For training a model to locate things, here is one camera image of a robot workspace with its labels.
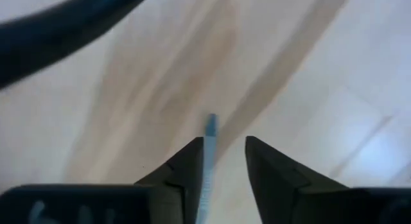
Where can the blue grey pen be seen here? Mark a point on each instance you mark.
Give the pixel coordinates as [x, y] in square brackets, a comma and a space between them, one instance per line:
[208, 160]

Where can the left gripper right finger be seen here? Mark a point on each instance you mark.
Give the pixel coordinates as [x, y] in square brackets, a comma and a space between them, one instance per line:
[273, 185]

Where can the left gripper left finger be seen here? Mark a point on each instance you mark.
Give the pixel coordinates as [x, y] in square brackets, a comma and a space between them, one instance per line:
[183, 185]

